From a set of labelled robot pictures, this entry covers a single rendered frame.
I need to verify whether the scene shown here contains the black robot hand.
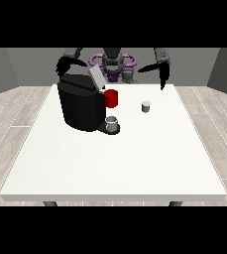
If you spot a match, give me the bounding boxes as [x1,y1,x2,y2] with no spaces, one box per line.
[55,55,88,78]
[137,61,170,91]

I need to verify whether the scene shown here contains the pale grey machine lid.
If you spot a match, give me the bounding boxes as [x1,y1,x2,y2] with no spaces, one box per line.
[88,64,106,90]

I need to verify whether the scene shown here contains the small grey coffee pod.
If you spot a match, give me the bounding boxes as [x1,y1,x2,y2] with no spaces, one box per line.
[141,100,152,114]

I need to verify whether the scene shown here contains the black coffee machine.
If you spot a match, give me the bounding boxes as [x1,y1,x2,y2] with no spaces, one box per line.
[57,72,121,135]

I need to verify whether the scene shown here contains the red pod holder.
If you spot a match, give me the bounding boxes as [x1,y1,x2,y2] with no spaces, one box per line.
[104,88,119,109]

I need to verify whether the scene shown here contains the grey robot trunk purple rings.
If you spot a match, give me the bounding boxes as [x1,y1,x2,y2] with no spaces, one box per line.
[88,48,139,84]

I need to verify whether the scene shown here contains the small grey cup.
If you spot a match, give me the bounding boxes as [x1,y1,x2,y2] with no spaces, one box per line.
[105,115,119,132]

